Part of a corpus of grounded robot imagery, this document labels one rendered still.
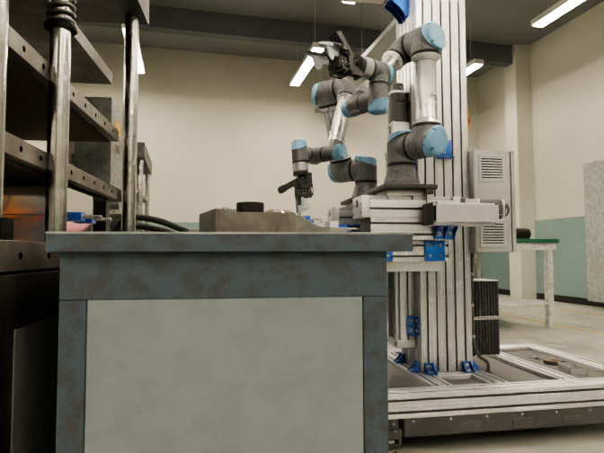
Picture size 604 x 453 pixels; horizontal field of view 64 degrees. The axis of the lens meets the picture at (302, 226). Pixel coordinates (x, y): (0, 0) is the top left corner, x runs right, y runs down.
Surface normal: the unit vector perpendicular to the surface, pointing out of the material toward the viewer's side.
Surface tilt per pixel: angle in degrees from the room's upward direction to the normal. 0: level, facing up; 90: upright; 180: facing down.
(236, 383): 90
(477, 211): 90
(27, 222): 90
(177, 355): 90
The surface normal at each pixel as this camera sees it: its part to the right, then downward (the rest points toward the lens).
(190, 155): 0.23, -0.06
